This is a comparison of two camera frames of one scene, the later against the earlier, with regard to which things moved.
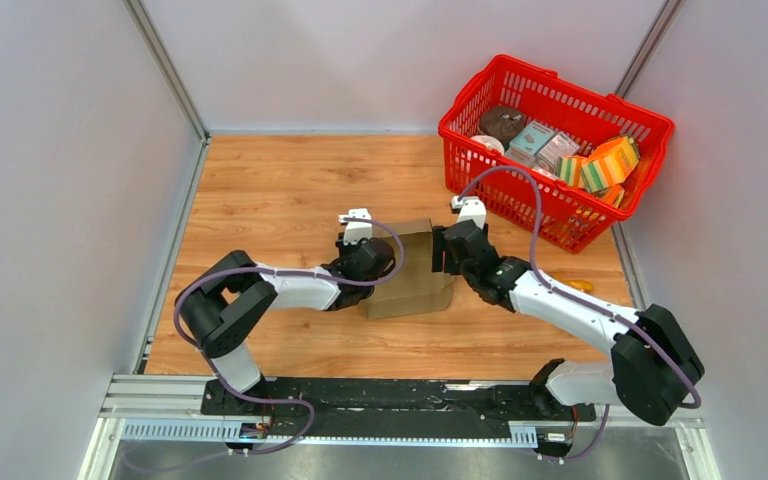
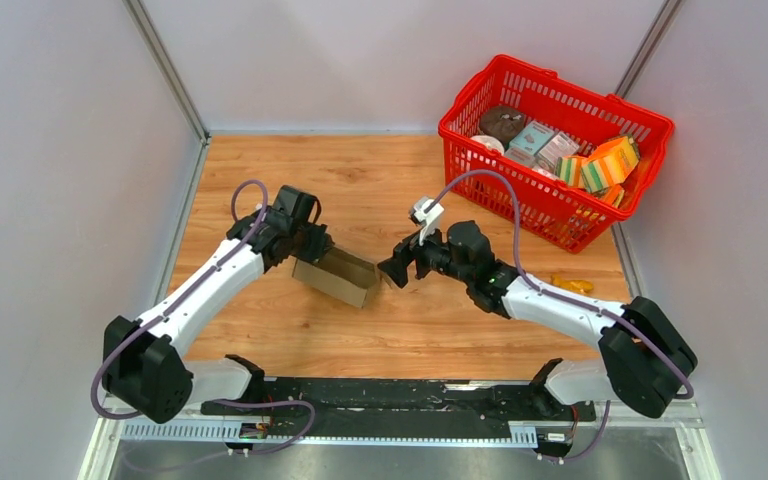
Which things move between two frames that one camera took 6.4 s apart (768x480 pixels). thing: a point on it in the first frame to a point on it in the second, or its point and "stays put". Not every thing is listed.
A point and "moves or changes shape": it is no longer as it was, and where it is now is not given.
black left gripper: x=344 y=249 to x=320 y=242
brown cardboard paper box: x=415 y=289 moves or changes shape
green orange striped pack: x=569 y=168 stays put
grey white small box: x=558 y=146 stays put
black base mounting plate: x=319 y=406 stays put
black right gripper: x=439 y=246 stays put
